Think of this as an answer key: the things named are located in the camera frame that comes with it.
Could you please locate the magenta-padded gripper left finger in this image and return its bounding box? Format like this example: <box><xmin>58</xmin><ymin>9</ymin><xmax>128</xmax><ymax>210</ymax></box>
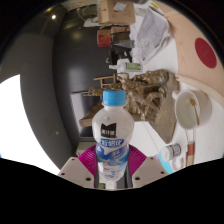
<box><xmin>57</xmin><ymin>143</ymin><xmax>99</xmax><ymax>189</ymax></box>

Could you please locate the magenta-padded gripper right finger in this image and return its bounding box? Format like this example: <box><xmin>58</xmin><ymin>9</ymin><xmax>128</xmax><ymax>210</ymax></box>
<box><xmin>125</xmin><ymin>143</ymin><xmax>169</xmax><ymax>189</ymax></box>

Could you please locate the blue-capped white drink bottle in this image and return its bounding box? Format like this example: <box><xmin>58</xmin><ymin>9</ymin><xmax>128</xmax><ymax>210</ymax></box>
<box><xmin>91</xmin><ymin>88</ymin><xmax>135</xmax><ymax>183</ymax></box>

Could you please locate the white-lidded small jar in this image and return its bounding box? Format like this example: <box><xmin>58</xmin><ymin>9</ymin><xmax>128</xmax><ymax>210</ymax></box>
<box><xmin>159</xmin><ymin>143</ymin><xmax>183</xmax><ymax>163</ymax></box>

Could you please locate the long ceiling light strip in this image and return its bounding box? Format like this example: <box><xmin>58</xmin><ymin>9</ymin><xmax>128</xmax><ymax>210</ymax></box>
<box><xmin>0</xmin><ymin>73</ymin><xmax>61</xmax><ymax>176</ymax></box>

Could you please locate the white ceramic mug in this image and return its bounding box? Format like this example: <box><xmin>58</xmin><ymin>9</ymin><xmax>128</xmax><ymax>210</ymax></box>
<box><xmin>174</xmin><ymin>89</ymin><xmax>213</xmax><ymax>130</ymax></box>

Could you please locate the golden sculpture on wooden board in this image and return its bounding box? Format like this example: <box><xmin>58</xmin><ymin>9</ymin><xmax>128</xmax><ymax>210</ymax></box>
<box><xmin>79</xmin><ymin>68</ymin><xmax>181</xmax><ymax>145</ymax></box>

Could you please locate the wooden easel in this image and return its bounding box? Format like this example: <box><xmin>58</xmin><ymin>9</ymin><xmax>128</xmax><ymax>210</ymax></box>
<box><xmin>83</xmin><ymin>73</ymin><xmax>118</xmax><ymax>98</ymax></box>

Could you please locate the green-labelled white spray bottle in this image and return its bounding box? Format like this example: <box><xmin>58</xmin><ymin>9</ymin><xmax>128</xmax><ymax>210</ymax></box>
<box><xmin>108</xmin><ymin>58</ymin><xmax>144</xmax><ymax>73</ymax></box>

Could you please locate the flat round red coaster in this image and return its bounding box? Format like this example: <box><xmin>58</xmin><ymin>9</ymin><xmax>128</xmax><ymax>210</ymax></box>
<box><xmin>194</xmin><ymin>37</ymin><xmax>218</xmax><ymax>69</ymax></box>

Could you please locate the red box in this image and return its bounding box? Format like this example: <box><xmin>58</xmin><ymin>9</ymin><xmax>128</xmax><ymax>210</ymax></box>
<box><xmin>96</xmin><ymin>29</ymin><xmax>112</xmax><ymax>48</ymax></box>

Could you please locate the grey printed newspaper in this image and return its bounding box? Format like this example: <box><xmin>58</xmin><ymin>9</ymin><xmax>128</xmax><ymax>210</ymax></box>
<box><xmin>129</xmin><ymin>6</ymin><xmax>171</xmax><ymax>66</ymax></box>

